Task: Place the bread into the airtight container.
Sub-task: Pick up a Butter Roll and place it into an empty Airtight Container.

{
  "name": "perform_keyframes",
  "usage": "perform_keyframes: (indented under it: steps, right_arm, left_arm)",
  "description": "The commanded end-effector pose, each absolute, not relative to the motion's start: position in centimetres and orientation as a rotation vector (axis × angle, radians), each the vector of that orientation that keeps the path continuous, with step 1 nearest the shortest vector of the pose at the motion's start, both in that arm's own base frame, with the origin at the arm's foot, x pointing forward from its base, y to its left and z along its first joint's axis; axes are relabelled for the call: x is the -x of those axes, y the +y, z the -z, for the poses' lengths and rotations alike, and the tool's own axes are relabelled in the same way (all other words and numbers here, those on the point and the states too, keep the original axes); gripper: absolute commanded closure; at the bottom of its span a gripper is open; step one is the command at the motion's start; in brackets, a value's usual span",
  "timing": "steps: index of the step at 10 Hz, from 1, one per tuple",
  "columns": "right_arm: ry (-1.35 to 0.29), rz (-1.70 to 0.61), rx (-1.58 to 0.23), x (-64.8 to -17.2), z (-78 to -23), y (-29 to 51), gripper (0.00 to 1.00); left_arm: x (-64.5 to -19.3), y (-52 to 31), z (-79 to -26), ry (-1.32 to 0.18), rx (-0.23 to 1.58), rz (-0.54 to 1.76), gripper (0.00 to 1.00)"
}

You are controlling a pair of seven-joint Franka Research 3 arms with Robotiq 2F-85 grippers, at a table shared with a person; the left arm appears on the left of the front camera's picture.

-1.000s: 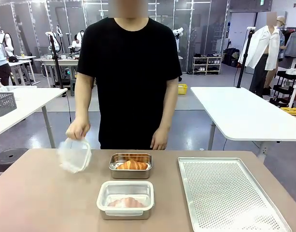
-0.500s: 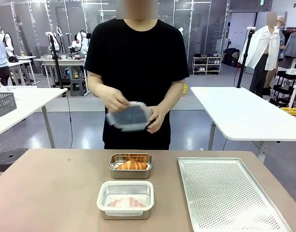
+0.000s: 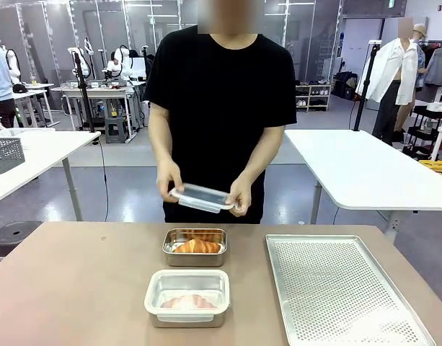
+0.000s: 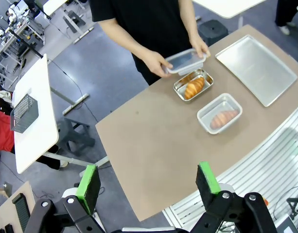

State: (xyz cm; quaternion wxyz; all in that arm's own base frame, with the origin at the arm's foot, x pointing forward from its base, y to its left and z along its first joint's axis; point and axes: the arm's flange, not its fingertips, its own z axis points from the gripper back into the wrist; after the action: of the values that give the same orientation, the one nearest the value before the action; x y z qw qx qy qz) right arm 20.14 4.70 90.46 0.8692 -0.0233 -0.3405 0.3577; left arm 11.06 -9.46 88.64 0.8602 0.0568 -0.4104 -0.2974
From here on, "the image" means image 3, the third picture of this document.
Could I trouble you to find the person's left hand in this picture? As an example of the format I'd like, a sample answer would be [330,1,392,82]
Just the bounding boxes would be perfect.
[227,178,253,218]

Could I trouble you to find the person's right hand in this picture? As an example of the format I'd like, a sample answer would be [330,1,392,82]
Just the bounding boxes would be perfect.
[156,159,184,205]

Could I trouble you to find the translucent white clip lid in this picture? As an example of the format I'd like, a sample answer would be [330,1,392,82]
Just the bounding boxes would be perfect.
[143,269,231,323]
[168,182,240,214]

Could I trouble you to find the golden brown croissant bread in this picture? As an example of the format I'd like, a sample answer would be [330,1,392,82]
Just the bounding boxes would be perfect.
[172,237,224,254]
[159,293,219,311]

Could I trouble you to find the person's left forearm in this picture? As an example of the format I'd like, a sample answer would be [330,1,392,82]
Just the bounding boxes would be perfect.
[238,143,280,189]

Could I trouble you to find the person's right forearm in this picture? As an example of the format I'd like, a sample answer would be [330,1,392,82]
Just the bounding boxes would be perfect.
[150,125,177,169]

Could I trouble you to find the stainless steel rectangular container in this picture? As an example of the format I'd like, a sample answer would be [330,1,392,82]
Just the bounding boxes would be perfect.
[162,227,229,268]
[147,272,229,329]

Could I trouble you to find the grey step stool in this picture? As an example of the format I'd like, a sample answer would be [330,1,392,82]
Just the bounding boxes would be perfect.
[104,116,130,145]

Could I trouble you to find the person in black T-shirt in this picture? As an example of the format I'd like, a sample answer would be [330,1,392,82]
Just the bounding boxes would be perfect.
[143,0,299,225]

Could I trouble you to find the white background work table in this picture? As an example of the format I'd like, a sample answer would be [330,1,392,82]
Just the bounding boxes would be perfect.
[50,83,146,141]

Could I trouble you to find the black light stand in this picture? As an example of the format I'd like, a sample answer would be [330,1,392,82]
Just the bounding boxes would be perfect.
[71,50,97,133]

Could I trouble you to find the white shoe rack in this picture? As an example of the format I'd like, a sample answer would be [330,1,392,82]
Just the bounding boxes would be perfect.
[295,82,332,113]

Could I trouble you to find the white table with grey basket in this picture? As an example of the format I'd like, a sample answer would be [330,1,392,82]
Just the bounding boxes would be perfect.
[0,128,102,222]

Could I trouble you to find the perforated metal baking tray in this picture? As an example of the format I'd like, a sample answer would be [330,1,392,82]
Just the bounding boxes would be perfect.
[265,234,438,346]

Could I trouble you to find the black bags pile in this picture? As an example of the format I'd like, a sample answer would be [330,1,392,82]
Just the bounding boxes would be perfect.
[332,71,360,101]

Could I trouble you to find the white background desk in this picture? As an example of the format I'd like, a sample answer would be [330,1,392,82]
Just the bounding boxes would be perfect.
[11,82,56,128]

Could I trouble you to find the grey perforated plastic basket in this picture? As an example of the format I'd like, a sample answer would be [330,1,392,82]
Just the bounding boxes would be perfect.
[0,136,26,175]

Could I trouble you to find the black round stool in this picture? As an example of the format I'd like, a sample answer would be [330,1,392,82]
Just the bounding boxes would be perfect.
[0,220,44,271]

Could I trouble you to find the mannequin in white shirt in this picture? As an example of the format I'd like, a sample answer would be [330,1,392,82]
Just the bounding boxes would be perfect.
[355,17,421,147]

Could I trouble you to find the black rolling cart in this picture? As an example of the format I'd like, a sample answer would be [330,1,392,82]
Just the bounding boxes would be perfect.
[403,102,442,161]

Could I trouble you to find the yellow plastic crate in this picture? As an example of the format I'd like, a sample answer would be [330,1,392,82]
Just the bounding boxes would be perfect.
[417,159,442,178]

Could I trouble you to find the clothes rack with denim jacket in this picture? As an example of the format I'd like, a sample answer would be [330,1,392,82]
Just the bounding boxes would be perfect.
[422,40,442,88]

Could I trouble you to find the mannequin with beige hat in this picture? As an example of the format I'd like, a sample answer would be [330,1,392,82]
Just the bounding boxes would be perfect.
[412,23,429,91]

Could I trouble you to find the black floor cable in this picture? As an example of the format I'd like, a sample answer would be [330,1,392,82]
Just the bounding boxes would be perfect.
[94,139,110,222]

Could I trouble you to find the black tripod camera stand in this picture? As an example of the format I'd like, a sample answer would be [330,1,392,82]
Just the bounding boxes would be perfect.
[353,40,383,133]

